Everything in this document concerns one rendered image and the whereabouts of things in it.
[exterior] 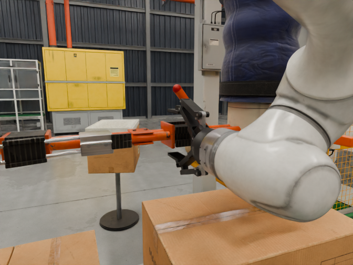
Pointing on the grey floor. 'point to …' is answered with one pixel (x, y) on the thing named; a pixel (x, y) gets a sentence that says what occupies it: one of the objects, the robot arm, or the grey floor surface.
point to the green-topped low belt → (20, 119)
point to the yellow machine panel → (83, 87)
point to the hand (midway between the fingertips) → (175, 133)
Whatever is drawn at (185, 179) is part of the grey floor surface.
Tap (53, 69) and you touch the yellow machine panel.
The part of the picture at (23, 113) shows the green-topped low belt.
